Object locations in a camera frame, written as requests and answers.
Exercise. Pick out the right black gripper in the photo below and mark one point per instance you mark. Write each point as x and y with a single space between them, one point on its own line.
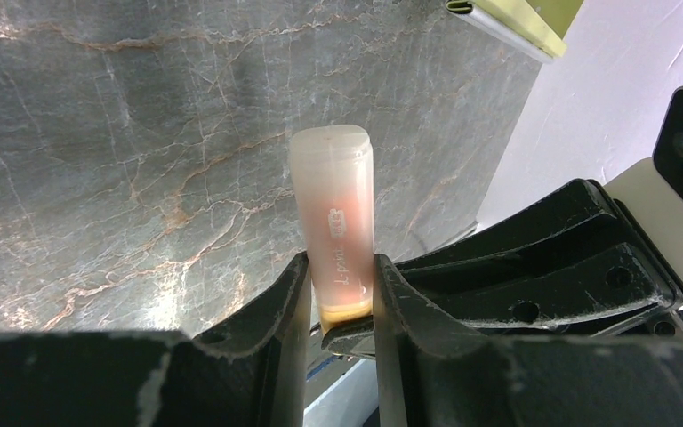
497 282

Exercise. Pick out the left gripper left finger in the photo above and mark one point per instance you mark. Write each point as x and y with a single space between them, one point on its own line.
248 370

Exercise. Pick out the yellow-green drawer chest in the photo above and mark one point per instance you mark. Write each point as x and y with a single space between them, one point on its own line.
535 28

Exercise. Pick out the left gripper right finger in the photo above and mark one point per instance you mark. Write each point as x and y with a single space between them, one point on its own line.
434 371

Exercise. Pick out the orange pink highlighter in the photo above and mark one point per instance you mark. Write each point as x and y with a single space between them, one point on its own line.
332 171

